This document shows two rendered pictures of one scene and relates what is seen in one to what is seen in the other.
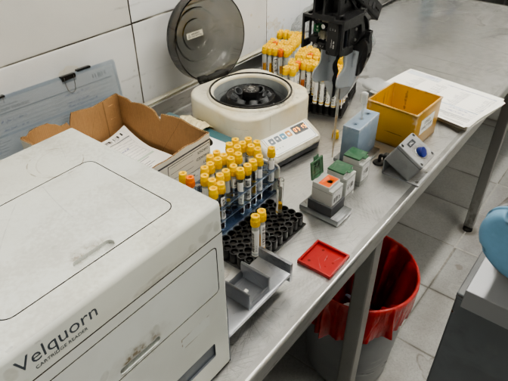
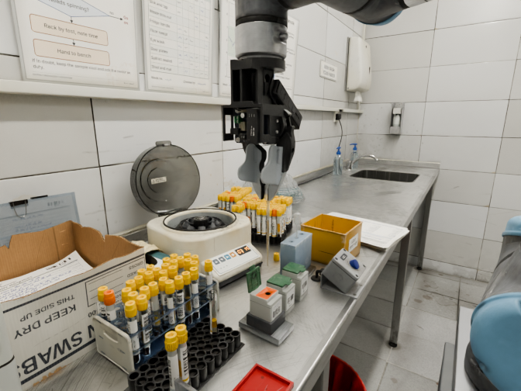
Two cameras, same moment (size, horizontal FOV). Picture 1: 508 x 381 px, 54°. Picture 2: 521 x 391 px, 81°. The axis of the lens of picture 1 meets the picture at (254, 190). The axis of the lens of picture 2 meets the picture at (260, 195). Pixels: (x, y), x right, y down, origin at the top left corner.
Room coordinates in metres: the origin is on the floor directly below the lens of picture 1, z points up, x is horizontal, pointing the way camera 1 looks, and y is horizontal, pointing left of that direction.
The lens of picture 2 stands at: (0.27, -0.09, 1.26)
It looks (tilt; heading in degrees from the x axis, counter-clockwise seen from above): 14 degrees down; 355
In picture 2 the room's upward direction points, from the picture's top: straight up
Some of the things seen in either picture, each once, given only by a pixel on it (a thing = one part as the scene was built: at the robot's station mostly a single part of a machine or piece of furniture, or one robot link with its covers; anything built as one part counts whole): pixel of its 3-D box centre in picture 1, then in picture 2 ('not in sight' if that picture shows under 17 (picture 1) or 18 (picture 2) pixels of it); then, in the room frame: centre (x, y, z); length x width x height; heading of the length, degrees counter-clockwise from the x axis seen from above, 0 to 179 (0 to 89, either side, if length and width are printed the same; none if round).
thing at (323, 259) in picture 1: (323, 258); (262, 389); (0.64, -0.12, 0.88); 0.07 x 0.07 x 0.01; 51
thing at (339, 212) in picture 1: (325, 204); (266, 320); (0.77, -0.14, 0.89); 0.09 x 0.05 x 0.04; 50
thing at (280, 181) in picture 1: (280, 200); (213, 317); (0.74, -0.05, 0.93); 0.01 x 0.01 x 0.10
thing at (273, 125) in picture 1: (255, 113); (205, 240); (1.08, -0.01, 0.94); 0.30 x 0.24 x 0.12; 42
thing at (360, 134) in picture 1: (359, 137); (296, 256); (0.98, -0.24, 0.92); 0.10 x 0.07 x 0.10; 143
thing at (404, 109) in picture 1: (401, 116); (331, 239); (1.08, -0.36, 0.93); 0.13 x 0.13 x 0.10; 48
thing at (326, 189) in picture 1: (326, 193); (265, 307); (0.77, -0.14, 0.92); 0.05 x 0.04 x 0.06; 50
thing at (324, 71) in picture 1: (323, 72); (250, 172); (0.76, -0.12, 1.18); 0.06 x 0.03 x 0.09; 141
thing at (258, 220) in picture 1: (260, 215); (188, 335); (0.69, -0.01, 0.93); 0.17 x 0.09 x 0.11; 142
